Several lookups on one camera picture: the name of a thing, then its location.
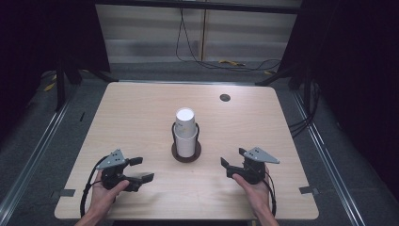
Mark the person's left hand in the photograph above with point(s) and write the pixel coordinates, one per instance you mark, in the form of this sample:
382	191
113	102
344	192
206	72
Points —
100	197

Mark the black overhead beam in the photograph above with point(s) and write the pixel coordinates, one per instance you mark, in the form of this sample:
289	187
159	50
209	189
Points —
219	6

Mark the small yellow floor strip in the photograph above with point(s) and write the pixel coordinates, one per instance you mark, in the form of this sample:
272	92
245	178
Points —
268	72

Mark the dark round table grommet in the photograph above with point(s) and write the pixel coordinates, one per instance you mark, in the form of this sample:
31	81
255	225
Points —
225	97

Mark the metal floor rail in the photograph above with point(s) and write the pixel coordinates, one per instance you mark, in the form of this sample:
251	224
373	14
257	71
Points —
31	160
326	157

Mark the person's right hand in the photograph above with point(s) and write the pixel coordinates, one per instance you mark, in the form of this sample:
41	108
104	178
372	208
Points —
258	196

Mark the grey tape piece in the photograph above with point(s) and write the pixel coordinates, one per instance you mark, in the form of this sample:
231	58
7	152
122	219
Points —
309	190
66	192

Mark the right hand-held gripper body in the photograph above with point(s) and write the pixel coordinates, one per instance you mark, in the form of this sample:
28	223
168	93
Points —
260	156

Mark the stack of white paper cups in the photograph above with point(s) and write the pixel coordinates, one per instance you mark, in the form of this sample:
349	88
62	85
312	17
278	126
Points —
185	146

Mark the black metal stand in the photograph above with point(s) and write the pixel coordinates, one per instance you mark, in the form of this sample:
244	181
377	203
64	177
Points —
60	91
273	77

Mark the small black floor strip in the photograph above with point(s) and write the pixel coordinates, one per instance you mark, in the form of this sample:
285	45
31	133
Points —
82	116

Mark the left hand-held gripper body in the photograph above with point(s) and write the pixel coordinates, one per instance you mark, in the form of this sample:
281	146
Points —
110	160

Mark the long yellow floor strip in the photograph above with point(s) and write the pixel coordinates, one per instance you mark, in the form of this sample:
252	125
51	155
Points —
232	62

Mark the dark round cup holder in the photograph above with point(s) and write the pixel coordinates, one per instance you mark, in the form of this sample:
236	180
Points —
186	159

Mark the white printed paper cup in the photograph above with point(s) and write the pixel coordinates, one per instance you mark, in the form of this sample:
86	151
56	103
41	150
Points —
185	117

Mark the black curtain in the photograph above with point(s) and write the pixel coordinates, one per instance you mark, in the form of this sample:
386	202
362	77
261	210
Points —
37	31
360	62

